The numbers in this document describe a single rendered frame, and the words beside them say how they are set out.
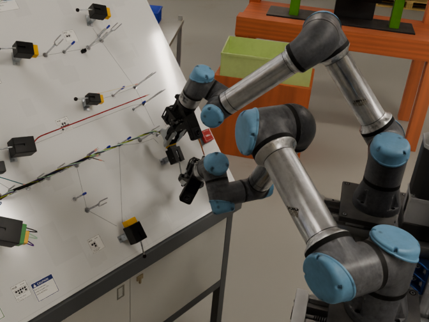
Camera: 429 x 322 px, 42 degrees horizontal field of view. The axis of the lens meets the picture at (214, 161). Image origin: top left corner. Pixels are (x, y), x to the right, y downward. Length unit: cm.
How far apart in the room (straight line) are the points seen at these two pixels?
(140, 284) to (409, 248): 113
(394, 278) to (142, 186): 105
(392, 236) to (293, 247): 222
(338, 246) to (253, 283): 199
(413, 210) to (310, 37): 56
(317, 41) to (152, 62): 85
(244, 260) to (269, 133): 204
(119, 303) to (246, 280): 126
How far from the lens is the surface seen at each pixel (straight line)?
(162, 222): 206
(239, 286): 318
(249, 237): 354
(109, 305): 207
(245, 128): 140
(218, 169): 172
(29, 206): 184
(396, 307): 140
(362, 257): 126
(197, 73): 186
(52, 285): 182
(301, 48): 163
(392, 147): 174
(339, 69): 178
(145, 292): 219
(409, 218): 156
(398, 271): 132
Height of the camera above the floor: 213
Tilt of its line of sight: 30 degrees down
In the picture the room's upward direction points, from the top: 5 degrees clockwise
